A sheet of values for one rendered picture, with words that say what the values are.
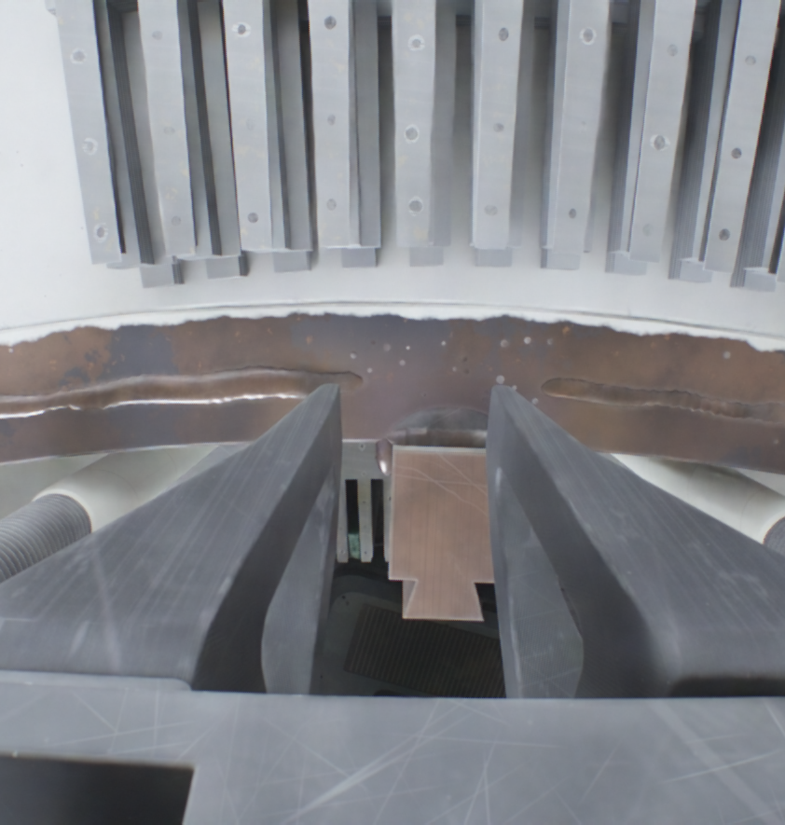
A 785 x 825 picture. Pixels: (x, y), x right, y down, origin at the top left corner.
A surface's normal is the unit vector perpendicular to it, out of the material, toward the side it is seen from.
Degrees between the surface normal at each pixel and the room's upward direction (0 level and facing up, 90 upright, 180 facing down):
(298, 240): 0
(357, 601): 0
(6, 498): 90
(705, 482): 90
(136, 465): 90
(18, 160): 0
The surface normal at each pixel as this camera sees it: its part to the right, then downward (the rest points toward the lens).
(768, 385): -0.01, 0.15
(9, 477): 0.97, -0.22
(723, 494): -0.81, -0.59
